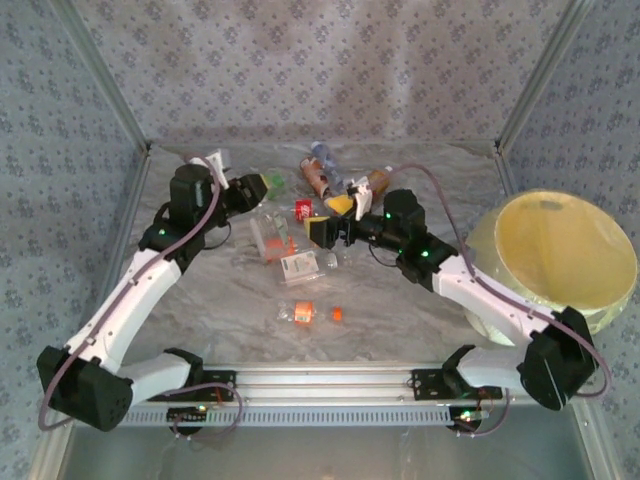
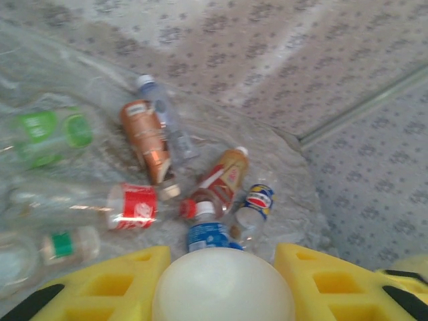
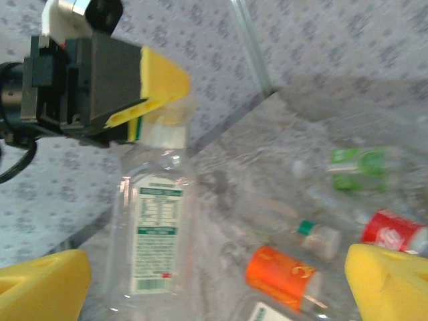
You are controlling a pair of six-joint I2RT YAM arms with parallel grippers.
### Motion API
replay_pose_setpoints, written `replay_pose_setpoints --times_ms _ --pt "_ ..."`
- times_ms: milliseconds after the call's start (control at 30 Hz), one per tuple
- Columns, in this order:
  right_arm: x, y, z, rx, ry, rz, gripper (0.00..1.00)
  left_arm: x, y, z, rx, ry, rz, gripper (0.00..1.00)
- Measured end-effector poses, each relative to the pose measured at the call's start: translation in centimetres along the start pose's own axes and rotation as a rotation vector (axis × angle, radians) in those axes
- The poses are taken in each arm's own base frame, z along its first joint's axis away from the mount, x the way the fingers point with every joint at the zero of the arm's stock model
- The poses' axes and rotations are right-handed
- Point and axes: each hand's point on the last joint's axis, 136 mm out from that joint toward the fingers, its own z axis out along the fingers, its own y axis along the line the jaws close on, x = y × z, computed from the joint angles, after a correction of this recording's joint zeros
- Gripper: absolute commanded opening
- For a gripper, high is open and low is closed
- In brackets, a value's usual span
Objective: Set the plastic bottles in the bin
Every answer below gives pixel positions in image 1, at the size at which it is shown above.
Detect green plastic bottle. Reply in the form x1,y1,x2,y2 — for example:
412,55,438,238
263,168,287,202

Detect clear bottle green white label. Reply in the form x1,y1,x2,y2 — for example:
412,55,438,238
277,249,341,287

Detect orange juice bottle white cap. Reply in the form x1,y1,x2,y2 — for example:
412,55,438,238
367,166,396,194

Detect clear bottle orange NFC label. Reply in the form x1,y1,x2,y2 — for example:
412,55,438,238
249,212,299,264

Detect clear bluish plastic bottle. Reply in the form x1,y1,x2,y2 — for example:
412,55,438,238
309,140,351,189

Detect small clear bottle orange cap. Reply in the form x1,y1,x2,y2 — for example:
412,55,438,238
275,299,344,326

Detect white plastic bin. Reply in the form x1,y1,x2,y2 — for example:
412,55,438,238
462,298,517,349

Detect yellow waste basket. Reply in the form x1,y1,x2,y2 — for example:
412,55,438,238
467,188,639,336

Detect black controller board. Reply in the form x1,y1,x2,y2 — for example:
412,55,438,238
166,405,210,436
448,407,490,435

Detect aluminium mounting rail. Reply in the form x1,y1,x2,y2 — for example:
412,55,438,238
132,363,521,404

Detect aluminium frame post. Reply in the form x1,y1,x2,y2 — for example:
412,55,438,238
49,0,154,156
494,0,596,154

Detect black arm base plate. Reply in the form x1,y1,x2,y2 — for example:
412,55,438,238
410,368,503,401
147,367,238,404

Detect grey slotted cable duct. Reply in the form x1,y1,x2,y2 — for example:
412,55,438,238
117,403,484,429

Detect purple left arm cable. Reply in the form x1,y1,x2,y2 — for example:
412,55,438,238
37,154,245,442

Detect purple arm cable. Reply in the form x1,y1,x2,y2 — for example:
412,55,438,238
37,154,245,442
384,163,612,440

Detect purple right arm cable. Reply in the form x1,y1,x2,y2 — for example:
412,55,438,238
384,163,612,440

